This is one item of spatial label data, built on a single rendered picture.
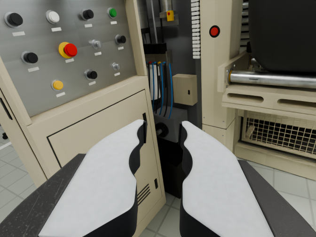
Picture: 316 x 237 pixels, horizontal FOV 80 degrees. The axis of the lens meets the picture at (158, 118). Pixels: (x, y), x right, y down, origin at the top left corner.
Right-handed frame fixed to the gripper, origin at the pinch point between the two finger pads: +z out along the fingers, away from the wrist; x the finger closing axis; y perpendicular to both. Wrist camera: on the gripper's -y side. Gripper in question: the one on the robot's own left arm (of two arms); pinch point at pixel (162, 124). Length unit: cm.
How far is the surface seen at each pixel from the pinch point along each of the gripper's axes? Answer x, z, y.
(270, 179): 79, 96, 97
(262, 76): 33, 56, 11
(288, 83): 40, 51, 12
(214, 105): 24, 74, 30
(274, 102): 37, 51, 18
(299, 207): 85, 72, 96
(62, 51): -35, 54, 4
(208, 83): 20, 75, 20
